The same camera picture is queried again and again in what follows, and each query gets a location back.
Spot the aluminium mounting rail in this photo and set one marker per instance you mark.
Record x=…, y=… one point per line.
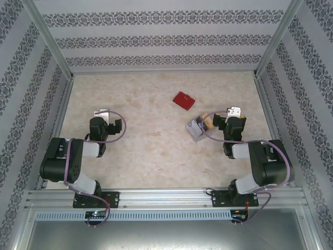
x=164, y=199

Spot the black and gold card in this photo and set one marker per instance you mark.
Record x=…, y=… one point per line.
x=210, y=123

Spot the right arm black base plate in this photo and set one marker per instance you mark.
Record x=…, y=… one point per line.
x=217, y=199

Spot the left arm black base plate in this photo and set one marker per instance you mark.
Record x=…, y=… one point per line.
x=113, y=199

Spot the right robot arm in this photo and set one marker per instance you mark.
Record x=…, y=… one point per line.
x=273, y=166

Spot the red card holder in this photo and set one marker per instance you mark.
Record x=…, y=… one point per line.
x=184, y=100

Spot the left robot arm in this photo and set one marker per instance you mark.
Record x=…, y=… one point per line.
x=57, y=164

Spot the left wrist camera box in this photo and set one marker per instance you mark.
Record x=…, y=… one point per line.
x=104, y=114

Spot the aluminium frame post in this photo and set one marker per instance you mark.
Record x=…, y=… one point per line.
x=50, y=39
x=277, y=39

